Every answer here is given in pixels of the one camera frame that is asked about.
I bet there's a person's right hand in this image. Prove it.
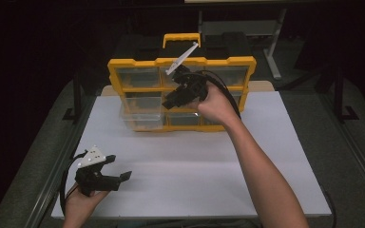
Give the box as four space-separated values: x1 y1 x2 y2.
189 83 240 128

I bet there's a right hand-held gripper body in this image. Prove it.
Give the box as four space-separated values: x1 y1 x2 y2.
165 41 210 107

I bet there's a yellow black drawer organizer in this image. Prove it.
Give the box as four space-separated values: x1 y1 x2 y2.
106 32 258 133

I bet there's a white metal desk frame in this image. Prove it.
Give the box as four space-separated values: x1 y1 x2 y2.
198 9 288 81

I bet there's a person's left hand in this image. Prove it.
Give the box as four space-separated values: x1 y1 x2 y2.
62 182 110 228

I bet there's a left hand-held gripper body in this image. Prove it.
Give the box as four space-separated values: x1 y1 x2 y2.
74 144 122 198

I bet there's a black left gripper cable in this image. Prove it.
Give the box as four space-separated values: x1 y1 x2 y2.
59 150 88 217

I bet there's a black metal stand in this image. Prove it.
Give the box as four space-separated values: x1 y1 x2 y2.
62 75 86 125
333 63 361 124

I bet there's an aluminium rail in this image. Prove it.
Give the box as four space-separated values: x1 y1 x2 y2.
316 91 365 204
25 94 98 228

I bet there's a clear plastic drawer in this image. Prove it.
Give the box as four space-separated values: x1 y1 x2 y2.
121 95 165 130

